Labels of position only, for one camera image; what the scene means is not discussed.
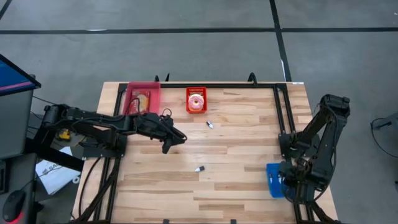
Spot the computer monitor blue screen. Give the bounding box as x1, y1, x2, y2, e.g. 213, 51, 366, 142
0, 54, 42, 98

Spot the black stand beam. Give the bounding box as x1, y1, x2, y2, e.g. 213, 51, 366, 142
24, 136, 85, 172

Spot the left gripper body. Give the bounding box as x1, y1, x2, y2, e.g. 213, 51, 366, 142
134, 111, 175, 143

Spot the blue plastic basket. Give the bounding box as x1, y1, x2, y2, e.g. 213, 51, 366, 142
266, 162, 287, 199

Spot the black computer mouse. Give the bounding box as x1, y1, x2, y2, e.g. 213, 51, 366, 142
1, 189, 26, 223

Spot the pink plastic basket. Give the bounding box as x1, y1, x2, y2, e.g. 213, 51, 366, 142
122, 81, 162, 118

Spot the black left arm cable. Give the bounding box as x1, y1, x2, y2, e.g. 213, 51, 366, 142
125, 97, 188, 141

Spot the white paper sheet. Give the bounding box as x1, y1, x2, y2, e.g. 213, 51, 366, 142
34, 146, 82, 196

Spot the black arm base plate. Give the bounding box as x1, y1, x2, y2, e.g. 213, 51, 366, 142
81, 132, 129, 159
277, 133, 323, 159

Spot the yellow black tool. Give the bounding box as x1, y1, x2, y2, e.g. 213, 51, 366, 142
57, 129, 73, 142

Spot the black floor cable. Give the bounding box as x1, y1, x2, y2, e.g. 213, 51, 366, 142
77, 156, 104, 220

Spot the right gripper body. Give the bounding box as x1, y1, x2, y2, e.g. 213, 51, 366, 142
278, 159, 309, 197

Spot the red plastic basket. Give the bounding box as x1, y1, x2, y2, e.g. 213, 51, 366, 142
185, 86, 208, 114

